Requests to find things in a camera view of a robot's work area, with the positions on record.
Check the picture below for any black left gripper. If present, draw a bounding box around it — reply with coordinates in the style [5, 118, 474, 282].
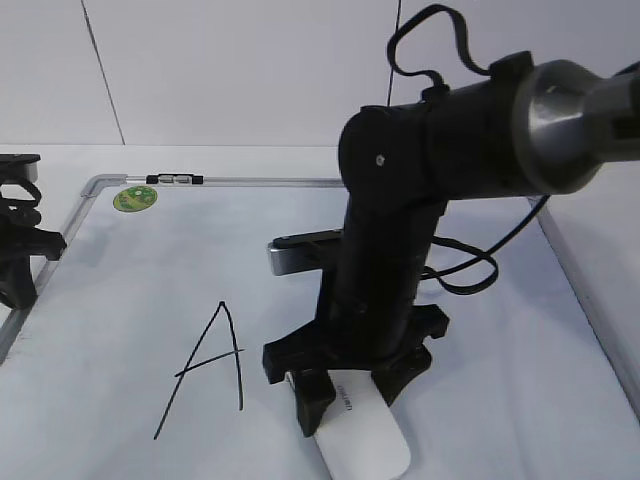
[1, 222, 67, 309]

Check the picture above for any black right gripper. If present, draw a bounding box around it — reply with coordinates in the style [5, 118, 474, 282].
[262, 304, 449, 437]

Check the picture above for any white board eraser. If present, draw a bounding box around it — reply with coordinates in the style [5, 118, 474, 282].
[305, 370, 412, 480]

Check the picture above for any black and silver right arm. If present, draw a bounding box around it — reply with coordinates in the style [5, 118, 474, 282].
[262, 52, 639, 436]

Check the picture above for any round green magnet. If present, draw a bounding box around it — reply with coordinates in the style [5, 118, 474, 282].
[113, 185, 158, 213]

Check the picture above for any black and silver board clip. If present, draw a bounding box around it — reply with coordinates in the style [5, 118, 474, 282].
[145, 173, 204, 185]

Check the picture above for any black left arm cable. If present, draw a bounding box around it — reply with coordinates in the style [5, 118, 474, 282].
[0, 179, 41, 231]

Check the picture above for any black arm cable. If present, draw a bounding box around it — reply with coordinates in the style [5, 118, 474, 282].
[0, 179, 41, 231]
[385, 3, 551, 301]

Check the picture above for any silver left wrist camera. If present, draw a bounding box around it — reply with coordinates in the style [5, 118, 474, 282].
[0, 154, 41, 184]

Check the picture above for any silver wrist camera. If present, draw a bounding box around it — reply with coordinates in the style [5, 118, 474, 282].
[0, 154, 41, 184]
[267, 229, 342, 276]

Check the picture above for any white board with grey frame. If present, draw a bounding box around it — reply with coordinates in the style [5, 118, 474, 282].
[1, 185, 639, 479]

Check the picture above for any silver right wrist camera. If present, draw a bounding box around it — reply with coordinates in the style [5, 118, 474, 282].
[267, 229, 342, 276]

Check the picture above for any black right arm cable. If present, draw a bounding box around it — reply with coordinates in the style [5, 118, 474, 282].
[385, 3, 551, 301]

